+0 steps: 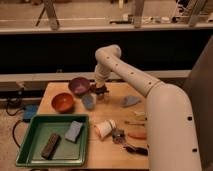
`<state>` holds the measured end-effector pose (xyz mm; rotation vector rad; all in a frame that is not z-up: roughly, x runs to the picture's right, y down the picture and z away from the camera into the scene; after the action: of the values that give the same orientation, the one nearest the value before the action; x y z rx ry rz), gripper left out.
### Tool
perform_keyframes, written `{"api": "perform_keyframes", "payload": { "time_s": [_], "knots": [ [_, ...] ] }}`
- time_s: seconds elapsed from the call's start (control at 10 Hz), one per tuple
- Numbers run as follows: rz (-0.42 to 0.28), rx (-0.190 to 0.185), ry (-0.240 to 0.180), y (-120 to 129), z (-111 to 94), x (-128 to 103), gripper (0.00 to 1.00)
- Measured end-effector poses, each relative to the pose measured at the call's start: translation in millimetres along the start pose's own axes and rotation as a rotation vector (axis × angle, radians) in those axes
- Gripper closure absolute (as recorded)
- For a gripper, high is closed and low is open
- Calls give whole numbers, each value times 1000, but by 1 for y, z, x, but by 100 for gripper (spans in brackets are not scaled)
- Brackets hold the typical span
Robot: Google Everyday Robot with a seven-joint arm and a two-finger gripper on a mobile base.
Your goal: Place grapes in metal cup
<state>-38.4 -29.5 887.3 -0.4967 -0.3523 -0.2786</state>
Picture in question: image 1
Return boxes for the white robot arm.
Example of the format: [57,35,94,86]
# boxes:
[95,45,202,171]

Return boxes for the white paper cup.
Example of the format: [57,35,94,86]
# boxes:
[94,119,116,140]

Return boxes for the metal cup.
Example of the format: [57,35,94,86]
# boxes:
[112,129,125,144]

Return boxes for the dark purple grapes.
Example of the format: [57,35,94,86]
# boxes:
[123,145,148,156]

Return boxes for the blue cloth piece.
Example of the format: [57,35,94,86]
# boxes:
[81,94,95,110]

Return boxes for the purple bowl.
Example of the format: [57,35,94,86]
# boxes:
[68,77,90,96]

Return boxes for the grey cloth piece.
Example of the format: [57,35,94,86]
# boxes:
[121,95,141,107]

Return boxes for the orange bowl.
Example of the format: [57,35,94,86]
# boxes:
[51,93,74,113]

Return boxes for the blue-grey sponge block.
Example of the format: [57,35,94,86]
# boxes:
[65,121,83,142]

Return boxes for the brown stick toy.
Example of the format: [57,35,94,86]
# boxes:
[124,121,145,126]

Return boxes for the orange carrot toy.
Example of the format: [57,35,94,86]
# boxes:
[128,132,147,140]

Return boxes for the dark brown brush block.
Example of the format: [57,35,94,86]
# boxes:
[41,133,61,160]

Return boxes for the green plastic tray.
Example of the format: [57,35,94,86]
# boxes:
[16,114,89,168]

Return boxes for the blue power box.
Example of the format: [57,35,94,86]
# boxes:
[23,104,38,122]

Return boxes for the black cable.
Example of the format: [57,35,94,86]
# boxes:
[5,96,26,149]

